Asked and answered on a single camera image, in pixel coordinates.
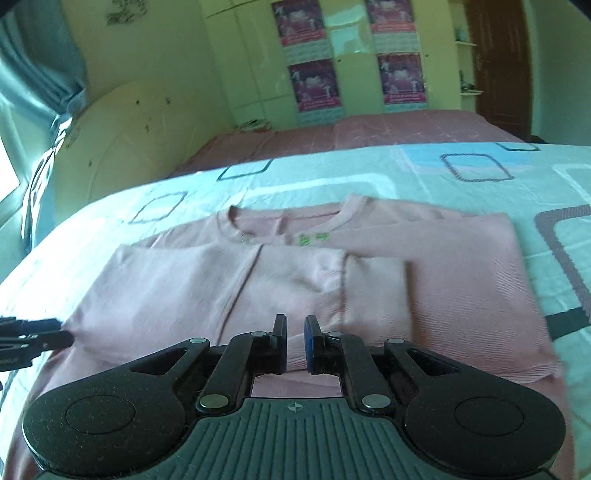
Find pink quilted bed cover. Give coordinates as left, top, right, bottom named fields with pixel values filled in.
left=170, top=110, right=521, bottom=178

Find light blue patterned bedsheet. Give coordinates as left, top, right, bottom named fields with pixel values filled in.
left=1, top=143, right=590, bottom=479

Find dark brown wooden door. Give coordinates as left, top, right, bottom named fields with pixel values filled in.
left=466, top=0, right=533, bottom=141

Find pale green wardrobe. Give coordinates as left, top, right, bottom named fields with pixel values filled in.
left=200, top=1, right=462, bottom=130

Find blue window curtain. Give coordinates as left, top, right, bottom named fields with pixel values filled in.
left=1, top=1, right=88, bottom=254

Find lower left pink poster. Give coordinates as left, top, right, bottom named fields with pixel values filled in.
left=288, top=59, right=342, bottom=112

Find upper left pink poster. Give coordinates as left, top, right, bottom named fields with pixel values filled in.
left=271, top=0, right=327, bottom=47

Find cream bed headboard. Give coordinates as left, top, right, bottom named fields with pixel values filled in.
left=51, top=80, right=232, bottom=224

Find lower right pink poster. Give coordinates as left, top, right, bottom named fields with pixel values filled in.
left=377, top=52, right=427, bottom=106

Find corner wall shelves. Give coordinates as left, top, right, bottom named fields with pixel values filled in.
left=449, top=0, right=483, bottom=113

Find upper right pink poster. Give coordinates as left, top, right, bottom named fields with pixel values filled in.
left=366, top=0, right=416, bottom=34

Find pink sweatshirt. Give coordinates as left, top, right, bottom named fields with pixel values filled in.
left=2, top=193, right=576, bottom=480

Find pink poster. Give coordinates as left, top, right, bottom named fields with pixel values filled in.
left=377, top=52, right=427, bottom=106
left=366, top=0, right=416, bottom=34
left=288, top=59, right=342, bottom=112
left=271, top=0, right=327, bottom=47

